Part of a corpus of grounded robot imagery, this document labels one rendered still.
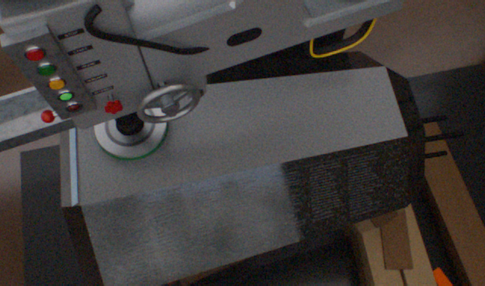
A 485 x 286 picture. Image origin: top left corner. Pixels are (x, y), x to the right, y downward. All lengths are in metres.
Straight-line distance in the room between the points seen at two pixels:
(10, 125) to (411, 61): 2.05
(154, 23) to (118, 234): 0.74
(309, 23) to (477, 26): 1.93
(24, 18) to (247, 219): 0.92
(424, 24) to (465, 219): 1.13
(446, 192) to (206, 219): 1.25
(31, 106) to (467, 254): 1.82
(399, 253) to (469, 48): 1.30
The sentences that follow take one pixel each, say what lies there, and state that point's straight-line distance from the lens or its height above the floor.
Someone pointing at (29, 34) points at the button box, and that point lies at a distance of 0.89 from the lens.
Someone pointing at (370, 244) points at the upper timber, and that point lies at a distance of 2.09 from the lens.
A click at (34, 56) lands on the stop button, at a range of 0.91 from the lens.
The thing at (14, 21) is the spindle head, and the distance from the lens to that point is 0.88.
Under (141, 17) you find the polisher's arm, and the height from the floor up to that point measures 1.43.
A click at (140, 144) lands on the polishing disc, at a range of 1.44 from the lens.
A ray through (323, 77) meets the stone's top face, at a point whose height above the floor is 0.87.
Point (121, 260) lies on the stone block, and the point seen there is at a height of 0.72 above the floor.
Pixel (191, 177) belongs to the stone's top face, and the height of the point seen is 0.87.
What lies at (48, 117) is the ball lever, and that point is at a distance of 1.19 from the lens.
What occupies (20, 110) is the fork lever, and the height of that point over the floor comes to 1.12.
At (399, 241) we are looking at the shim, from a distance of 2.11.
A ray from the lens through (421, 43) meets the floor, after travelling 2.85.
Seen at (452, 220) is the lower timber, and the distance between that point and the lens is 2.35.
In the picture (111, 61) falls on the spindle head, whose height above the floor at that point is 1.40.
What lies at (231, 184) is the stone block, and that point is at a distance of 1.45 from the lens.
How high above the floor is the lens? 2.22
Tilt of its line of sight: 67 degrees down
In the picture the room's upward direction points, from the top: 1 degrees counter-clockwise
